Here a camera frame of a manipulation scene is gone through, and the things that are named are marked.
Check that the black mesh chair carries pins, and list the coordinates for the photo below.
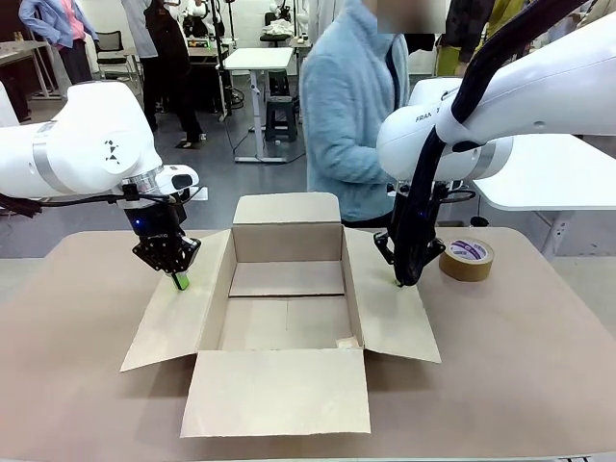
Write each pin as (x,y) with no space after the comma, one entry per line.
(113,48)

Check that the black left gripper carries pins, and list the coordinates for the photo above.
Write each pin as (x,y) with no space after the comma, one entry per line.
(156,219)

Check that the person in white shirt grey trousers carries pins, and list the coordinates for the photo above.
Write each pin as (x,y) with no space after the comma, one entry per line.
(139,29)

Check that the brown packing tape roll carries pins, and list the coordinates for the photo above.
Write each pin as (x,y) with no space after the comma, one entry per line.
(466,262)

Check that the brown cardboard box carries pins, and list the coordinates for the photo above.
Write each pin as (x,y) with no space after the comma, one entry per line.
(284,390)

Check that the grey background table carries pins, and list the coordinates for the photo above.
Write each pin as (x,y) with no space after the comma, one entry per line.
(24,50)

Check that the black stand pole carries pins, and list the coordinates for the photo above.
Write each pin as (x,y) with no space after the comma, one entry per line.
(222,58)

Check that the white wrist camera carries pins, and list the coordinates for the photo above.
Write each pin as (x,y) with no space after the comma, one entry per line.
(179,179)
(397,188)

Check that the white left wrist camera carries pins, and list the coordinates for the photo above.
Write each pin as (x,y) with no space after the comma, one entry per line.
(179,179)

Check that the person in yellow skirt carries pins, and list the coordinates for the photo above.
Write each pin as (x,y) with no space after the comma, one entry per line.
(450,53)

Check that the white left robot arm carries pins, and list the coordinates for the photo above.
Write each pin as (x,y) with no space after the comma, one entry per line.
(82,139)

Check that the white standing desk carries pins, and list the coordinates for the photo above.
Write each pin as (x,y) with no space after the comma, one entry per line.
(260,60)

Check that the person in black apron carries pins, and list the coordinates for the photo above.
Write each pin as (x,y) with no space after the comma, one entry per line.
(168,72)

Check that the black plastic step stool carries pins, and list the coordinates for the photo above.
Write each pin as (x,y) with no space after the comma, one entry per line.
(281,118)

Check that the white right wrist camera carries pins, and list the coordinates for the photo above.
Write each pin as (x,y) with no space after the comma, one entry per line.
(397,188)

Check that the person in blue pink shirt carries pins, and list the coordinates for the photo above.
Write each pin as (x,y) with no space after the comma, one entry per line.
(72,38)

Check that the person's right forearm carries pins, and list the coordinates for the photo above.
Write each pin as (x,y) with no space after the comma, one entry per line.
(361,175)

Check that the person in beige top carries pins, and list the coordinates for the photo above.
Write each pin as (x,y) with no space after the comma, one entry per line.
(563,24)

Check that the office chair with white cloth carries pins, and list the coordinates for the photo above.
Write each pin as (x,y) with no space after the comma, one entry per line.
(276,29)

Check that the large white side table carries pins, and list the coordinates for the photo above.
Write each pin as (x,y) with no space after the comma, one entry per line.
(544,192)

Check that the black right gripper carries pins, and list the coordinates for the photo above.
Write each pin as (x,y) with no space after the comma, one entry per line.
(431,217)

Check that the person in blue fleece jacket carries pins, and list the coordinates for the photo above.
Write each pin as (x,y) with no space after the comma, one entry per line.
(341,106)

